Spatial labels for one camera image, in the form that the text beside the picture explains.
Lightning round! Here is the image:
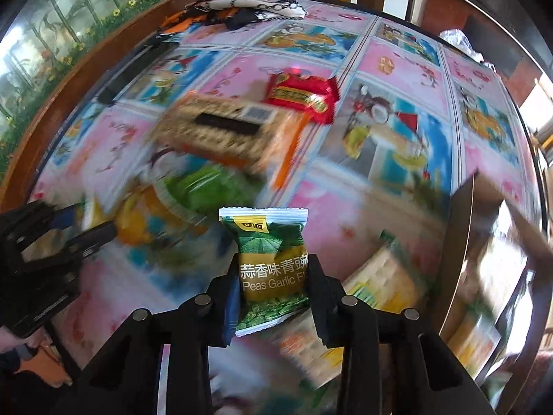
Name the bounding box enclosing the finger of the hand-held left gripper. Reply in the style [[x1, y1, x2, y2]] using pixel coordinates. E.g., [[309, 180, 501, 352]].
[[45, 203, 87, 231], [65, 220, 119, 260]]

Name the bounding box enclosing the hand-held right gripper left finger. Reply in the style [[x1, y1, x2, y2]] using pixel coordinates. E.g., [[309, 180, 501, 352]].
[[73, 274, 243, 415]]

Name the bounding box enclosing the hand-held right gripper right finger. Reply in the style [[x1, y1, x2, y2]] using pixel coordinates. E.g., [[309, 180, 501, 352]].
[[304, 253, 497, 415]]

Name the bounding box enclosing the green pea snack packet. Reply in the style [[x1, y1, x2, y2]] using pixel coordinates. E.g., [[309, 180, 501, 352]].
[[218, 206, 311, 338], [156, 162, 264, 225]]

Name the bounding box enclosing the cardboard box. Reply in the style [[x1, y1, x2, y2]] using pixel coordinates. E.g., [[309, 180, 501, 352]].
[[436, 170, 553, 415]]

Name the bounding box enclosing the long orange cracker pack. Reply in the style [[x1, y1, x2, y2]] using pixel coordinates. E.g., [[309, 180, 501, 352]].
[[149, 91, 314, 191]]

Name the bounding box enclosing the printed colourful tablecloth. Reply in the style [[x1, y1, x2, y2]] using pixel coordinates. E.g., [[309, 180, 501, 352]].
[[30, 0, 541, 398]]

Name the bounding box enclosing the black phone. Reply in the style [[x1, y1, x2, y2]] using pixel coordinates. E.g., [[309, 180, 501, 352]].
[[97, 41, 180, 104]]

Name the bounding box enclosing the red snack packet gold label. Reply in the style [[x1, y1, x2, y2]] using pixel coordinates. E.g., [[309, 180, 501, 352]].
[[263, 71, 342, 125]]

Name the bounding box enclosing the black white patterned cloth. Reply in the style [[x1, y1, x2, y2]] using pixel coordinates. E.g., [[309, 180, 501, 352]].
[[190, 0, 308, 21]]

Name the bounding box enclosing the white plastic bag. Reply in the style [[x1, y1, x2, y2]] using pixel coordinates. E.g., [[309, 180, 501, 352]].
[[438, 28, 485, 63]]

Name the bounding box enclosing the flower landscape wall picture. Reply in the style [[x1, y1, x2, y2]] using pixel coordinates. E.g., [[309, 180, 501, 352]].
[[0, 0, 162, 182]]

